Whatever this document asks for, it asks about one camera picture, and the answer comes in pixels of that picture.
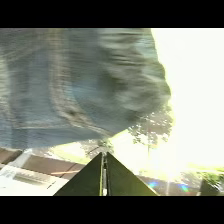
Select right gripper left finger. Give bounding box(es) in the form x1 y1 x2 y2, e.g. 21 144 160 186
53 151 105 197

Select dark jeans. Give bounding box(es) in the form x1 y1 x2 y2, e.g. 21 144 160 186
0 27 173 151

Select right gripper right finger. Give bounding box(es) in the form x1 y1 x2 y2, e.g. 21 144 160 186
105 151 158 197

